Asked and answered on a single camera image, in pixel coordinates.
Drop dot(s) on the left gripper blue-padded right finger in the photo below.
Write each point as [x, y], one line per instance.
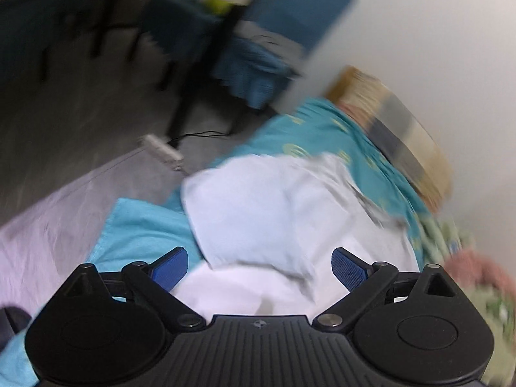
[367, 285]

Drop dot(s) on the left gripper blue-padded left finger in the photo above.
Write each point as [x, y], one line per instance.
[152, 285]

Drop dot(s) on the white polo shirt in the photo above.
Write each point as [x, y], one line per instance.
[266, 227]

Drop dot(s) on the green cartoon fleece blanket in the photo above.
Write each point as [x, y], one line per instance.
[440, 239]

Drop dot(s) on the pink fluffy blanket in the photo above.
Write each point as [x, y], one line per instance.
[470, 268]

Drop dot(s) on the white power strip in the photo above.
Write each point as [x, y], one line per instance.
[163, 151]

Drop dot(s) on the plaid checkered pillow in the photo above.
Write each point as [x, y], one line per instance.
[397, 134]

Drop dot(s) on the grey cloth on chair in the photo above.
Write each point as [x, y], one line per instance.
[290, 52]

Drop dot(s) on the blue covered chair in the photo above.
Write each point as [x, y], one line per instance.
[255, 75]

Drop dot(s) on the yellow green plush toy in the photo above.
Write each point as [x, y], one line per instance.
[217, 7]

